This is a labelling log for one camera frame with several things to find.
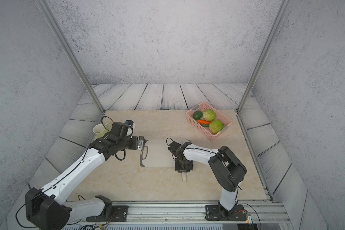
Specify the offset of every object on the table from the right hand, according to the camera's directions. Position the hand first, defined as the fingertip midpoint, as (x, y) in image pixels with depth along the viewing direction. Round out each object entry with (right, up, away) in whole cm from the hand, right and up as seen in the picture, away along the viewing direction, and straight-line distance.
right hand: (181, 171), depth 87 cm
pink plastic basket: (+17, +24, +12) cm, 31 cm away
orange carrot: (+17, +30, +23) cm, 41 cm away
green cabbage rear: (+21, +35, +21) cm, 46 cm away
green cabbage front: (+24, +26, +14) cm, 38 cm away
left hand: (-23, +20, -7) cm, 31 cm away
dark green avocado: (+13, +35, +25) cm, 45 cm away
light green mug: (-55, +24, +11) cm, 61 cm away
